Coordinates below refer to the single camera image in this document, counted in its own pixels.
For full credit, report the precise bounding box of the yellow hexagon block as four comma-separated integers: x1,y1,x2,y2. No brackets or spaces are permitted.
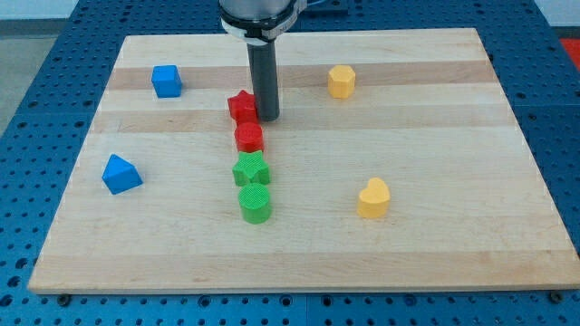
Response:
327,65,356,99

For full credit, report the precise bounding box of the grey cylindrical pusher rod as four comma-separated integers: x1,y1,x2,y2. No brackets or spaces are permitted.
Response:
247,42,280,122

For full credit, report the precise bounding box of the red star block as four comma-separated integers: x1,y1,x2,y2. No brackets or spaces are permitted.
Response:
227,90,258,125

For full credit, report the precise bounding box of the yellow heart block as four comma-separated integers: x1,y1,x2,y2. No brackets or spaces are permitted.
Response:
357,177,391,218

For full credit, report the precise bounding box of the red cylinder block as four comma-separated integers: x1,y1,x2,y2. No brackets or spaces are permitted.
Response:
234,122,264,153

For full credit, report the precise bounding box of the blue triangular prism block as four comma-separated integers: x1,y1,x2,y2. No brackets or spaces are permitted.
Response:
101,154,143,195

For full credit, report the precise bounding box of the blue cube block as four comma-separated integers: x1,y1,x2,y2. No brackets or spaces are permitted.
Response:
151,65,182,98

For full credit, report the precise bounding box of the green cylinder block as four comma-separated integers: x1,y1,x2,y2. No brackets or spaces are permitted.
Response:
238,183,272,225

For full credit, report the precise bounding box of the wooden board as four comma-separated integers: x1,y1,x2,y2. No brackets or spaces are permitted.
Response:
28,28,579,294

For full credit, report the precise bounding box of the blue perforated metal table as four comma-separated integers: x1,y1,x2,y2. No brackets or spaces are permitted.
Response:
1,0,579,325

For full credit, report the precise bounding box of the green star block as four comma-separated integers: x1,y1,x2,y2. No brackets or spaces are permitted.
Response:
232,150,271,187

